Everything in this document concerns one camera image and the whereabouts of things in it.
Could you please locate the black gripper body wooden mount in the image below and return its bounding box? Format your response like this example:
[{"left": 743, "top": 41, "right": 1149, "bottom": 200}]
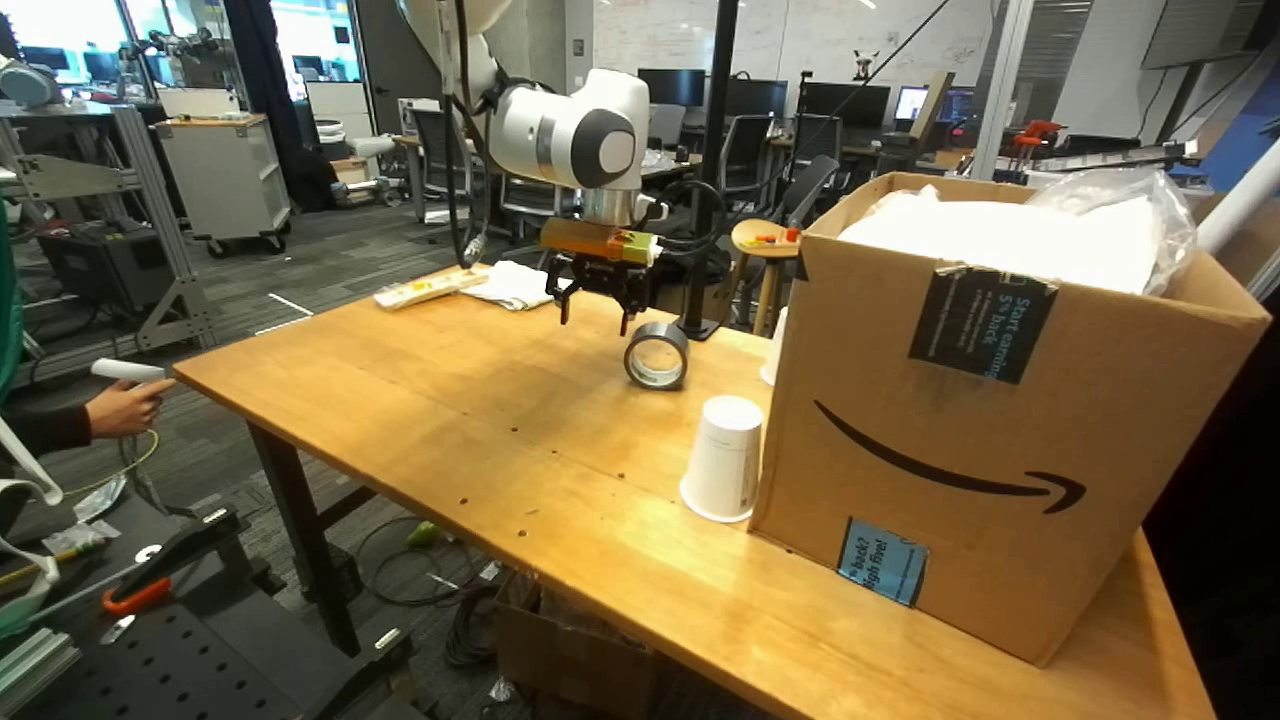
[{"left": 539, "top": 216, "right": 660, "bottom": 292}]

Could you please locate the grey seal tape roll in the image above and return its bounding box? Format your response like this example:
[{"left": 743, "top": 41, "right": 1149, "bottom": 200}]
[{"left": 624, "top": 319, "right": 690, "bottom": 391}]

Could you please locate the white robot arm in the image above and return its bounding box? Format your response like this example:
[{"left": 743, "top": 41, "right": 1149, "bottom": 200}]
[{"left": 395, "top": 0, "right": 649, "bottom": 239}]

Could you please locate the operator hand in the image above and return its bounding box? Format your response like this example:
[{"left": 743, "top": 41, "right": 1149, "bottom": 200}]
[{"left": 84, "top": 382, "right": 172, "bottom": 442}]

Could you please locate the white folded cloth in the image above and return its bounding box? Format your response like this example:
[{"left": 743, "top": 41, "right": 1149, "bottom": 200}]
[{"left": 463, "top": 261, "right": 549, "bottom": 312}]

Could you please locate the black vertical pole stand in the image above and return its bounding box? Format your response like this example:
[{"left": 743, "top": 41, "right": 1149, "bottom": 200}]
[{"left": 675, "top": 0, "right": 742, "bottom": 339}]

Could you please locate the round wooden stool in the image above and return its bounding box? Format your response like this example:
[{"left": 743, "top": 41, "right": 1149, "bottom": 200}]
[{"left": 732, "top": 222, "right": 801, "bottom": 337}]

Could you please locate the white paper cup near box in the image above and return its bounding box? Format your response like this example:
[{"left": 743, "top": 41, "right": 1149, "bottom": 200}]
[{"left": 682, "top": 395, "right": 764, "bottom": 523}]

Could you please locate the white rolling cabinet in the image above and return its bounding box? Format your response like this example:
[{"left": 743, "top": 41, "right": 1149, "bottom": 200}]
[{"left": 155, "top": 117, "right": 294, "bottom": 257}]

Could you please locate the cardboard Amazon box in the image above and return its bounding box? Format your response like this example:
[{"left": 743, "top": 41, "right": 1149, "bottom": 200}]
[{"left": 754, "top": 173, "right": 1270, "bottom": 663}]

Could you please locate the white handheld controller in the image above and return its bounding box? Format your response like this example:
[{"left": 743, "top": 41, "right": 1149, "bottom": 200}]
[{"left": 90, "top": 356, "right": 172, "bottom": 386}]

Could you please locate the grey metal shelf rack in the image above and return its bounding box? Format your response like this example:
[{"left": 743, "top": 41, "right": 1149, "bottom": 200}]
[{"left": 0, "top": 107, "right": 212, "bottom": 386}]

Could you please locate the white plastic bag in box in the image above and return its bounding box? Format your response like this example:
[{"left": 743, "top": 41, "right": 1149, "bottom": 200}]
[{"left": 836, "top": 173, "right": 1196, "bottom": 297}]

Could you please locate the orange handled tool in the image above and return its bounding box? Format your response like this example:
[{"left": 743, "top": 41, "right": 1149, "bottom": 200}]
[{"left": 100, "top": 578, "right": 172, "bottom": 621}]

